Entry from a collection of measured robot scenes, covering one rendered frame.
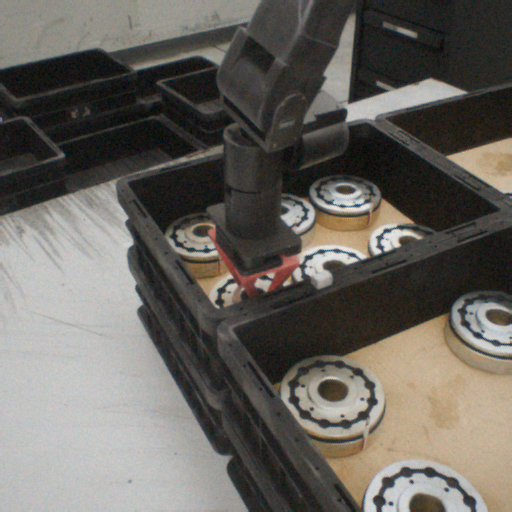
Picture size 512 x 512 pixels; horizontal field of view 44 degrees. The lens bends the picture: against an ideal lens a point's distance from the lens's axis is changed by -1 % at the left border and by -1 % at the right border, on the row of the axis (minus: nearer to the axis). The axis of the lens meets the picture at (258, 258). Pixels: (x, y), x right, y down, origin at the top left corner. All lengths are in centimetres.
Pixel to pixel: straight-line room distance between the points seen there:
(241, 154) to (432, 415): 32
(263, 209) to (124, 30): 331
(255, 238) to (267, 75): 18
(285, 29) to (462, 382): 40
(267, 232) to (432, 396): 24
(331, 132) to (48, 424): 49
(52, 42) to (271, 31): 323
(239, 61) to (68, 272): 59
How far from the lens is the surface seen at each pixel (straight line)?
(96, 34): 382
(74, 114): 208
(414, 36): 231
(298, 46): 53
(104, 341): 92
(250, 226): 62
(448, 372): 71
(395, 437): 64
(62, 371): 90
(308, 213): 86
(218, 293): 73
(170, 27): 402
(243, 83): 55
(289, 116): 55
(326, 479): 48
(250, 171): 59
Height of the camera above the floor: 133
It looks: 37 degrees down
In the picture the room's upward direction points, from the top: straight up
